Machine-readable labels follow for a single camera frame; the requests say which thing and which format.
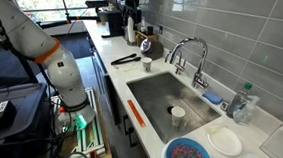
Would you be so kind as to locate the tall chrome faucet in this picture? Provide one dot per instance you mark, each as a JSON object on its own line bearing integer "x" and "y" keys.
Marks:
{"x": 200, "y": 78}

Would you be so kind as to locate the orange strip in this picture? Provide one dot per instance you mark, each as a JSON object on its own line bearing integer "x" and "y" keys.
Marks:
{"x": 136, "y": 112}

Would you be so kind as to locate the white plate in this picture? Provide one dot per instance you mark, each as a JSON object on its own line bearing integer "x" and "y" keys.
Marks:
{"x": 225, "y": 141}

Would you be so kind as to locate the plain white paper cup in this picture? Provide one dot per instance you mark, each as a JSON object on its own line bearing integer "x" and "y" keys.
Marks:
{"x": 177, "y": 115}

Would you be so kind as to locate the blue sponge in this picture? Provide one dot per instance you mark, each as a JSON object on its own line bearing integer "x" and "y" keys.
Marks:
{"x": 212, "y": 97}

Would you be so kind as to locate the clear bottle with green cap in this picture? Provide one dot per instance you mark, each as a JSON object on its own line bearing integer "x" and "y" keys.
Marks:
{"x": 242, "y": 105}

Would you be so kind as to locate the white bottle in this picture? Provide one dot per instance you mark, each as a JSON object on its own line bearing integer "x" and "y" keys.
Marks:
{"x": 131, "y": 29}

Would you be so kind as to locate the small chrome faucet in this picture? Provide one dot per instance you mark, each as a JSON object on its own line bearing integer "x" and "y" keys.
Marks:
{"x": 180, "y": 66}

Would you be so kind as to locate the black storage bin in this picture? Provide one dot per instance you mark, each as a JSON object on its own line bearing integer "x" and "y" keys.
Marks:
{"x": 16, "y": 111}

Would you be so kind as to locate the printed paper cup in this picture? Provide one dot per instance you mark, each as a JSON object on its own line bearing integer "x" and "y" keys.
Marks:
{"x": 146, "y": 63}

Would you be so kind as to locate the black coffee machine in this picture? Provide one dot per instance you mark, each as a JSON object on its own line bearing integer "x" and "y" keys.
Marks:
{"x": 114, "y": 22}

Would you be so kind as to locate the brown wooden box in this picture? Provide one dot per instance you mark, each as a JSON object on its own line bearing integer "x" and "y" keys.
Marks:
{"x": 142, "y": 36}

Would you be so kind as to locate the stainless steel sink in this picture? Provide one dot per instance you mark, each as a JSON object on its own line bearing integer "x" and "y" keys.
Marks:
{"x": 156, "y": 94}

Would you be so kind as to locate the blue bowl with colourful beads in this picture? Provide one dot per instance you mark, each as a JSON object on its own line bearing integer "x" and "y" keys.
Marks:
{"x": 185, "y": 154}

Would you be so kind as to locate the black plastic tongs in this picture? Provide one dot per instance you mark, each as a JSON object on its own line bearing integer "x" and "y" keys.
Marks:
{"x": 125, "y": 59}

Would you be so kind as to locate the white plastic spoon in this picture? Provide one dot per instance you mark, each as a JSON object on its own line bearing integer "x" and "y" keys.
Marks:
{"x": 125, "y": 69}

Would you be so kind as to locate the aluminium mounting frame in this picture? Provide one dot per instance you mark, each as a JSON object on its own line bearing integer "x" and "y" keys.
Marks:
{"x": 92, "y": 136}

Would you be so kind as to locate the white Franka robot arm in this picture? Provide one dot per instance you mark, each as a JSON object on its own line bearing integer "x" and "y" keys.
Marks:
{"x": 60, "y": 71}

